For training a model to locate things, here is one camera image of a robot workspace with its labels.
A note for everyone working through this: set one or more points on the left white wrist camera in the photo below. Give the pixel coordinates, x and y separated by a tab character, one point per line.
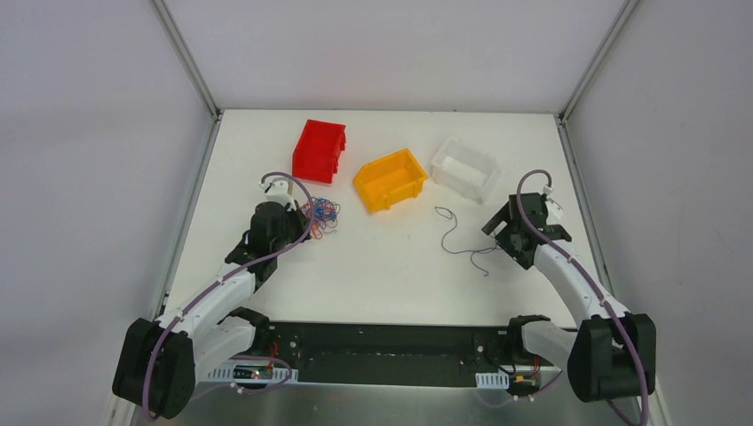
279	191

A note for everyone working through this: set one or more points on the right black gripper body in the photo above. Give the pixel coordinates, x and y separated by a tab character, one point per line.
505	221

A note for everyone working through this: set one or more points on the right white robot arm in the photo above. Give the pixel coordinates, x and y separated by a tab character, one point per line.
612	354

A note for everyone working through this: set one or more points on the red plastic bin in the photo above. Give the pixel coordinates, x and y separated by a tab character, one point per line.
316	155

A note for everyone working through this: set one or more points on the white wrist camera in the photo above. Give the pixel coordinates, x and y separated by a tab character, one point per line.
553	206
279	191

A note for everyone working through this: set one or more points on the yellow plastic bin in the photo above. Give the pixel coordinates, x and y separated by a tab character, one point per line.
391	179

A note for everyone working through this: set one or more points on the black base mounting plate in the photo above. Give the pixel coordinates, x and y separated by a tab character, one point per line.
402	355

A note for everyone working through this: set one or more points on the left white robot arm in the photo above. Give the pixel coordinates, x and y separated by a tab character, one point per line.
163	359

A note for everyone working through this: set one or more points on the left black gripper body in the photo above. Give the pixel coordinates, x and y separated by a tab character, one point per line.
297	221

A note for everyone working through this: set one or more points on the white plastic bin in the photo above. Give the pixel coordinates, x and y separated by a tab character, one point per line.
465	170

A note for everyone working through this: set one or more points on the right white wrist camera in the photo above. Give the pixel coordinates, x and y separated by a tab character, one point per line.
553	206

